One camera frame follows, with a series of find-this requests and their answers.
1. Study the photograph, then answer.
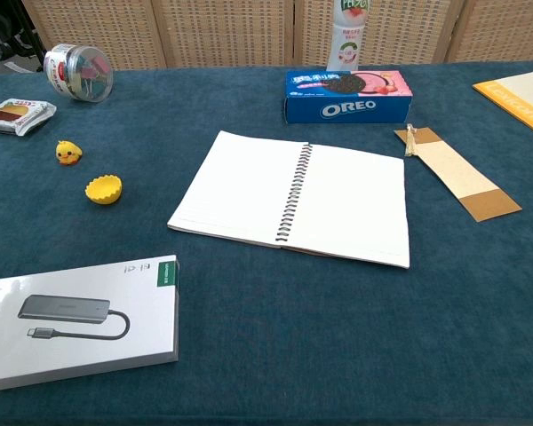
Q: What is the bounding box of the yellow rubber duck toy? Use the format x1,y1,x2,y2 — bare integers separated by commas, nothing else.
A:
55,139,84,167

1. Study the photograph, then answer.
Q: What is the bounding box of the yellow eggshell cup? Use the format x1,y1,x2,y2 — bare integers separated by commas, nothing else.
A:
84,175,124,206

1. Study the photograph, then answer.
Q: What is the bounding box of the open spiral notebook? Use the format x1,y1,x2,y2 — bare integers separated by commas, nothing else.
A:
167,130,411,270

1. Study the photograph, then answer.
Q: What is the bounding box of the dark blue tablecloth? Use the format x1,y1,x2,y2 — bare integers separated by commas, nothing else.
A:
0,60,533,426

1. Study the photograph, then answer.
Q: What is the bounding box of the blue pink Oreo box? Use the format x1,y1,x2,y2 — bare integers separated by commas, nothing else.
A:
284,69,415,125

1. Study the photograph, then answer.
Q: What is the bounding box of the wicker folding screen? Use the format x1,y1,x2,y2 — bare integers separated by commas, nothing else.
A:
20,0,533,71

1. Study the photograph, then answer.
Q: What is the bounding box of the white drink bottle yellow cap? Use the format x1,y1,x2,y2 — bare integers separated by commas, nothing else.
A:
326,0,373,73

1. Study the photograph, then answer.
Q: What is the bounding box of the brown bookmark with tassel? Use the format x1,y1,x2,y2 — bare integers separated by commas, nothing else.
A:
394,123,523,223

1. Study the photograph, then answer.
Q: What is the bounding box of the white USB hub box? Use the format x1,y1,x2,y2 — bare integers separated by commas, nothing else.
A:
0,254,180,395

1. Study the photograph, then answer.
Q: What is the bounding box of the clear jar of binder clips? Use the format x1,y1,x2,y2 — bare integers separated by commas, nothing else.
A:
44,43,115,104

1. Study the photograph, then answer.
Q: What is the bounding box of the white snack packet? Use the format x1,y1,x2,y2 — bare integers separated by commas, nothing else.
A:
0,98,58,136

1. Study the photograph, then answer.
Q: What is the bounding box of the yellow beige booklet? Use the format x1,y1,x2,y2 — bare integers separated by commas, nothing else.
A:
472,70,533,142

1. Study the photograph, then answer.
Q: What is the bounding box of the black tripod stand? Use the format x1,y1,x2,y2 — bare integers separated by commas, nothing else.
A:
0,0,46,75

